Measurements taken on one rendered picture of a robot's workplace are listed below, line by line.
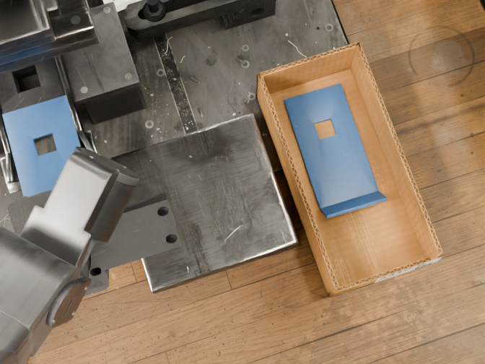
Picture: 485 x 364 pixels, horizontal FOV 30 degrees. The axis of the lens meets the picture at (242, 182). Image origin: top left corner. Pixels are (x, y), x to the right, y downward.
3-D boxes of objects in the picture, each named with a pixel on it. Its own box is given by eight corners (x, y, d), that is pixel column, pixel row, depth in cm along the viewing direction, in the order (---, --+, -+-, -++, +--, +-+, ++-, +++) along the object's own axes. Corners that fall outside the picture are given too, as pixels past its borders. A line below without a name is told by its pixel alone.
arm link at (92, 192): (69, 137, 76) (13, 131, 64) (159, 184, 75) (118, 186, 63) (9, 259, 77) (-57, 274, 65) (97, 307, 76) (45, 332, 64)
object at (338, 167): (325, 224, 101) (327, 218, 99) (283, 100, 105) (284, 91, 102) (383, 206, 102) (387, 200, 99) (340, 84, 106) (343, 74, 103)
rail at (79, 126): (81, 139, 98) (76, 131, 95) (48, 31, 101) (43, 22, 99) (86, 137, 98) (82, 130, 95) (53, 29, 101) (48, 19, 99)
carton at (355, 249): (328, 299, 101) (335, 289, 93) (255, 98, 107) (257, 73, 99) (435, 263, 102) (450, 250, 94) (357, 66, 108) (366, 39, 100)
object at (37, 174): (37, 248, 92) (30, 240, 89) (3, 115, 96) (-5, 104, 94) (104, 227, 92) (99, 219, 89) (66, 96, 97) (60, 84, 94)
